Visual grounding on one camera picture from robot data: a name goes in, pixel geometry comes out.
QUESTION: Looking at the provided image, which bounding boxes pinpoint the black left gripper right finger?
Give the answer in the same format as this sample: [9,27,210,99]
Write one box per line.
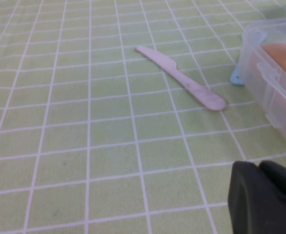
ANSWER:
[258,159,286,203]

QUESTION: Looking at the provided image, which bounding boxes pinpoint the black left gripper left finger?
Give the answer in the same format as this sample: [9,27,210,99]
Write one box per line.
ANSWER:
[227,160,286,234]

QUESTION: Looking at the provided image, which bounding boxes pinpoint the clear plastic egg box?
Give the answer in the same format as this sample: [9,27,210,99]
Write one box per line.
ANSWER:
[237,17,286,156]

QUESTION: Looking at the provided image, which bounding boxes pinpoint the light blue plastic fork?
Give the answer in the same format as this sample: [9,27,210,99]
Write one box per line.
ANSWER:
[229,31,267,86]

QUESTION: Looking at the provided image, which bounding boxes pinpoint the pale pink plastic knife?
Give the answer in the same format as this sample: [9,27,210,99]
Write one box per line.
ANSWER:
[135,45,228,112]

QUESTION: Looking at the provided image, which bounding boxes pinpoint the green checked tablecloth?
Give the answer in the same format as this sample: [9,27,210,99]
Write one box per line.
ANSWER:
[0,0,286,234]

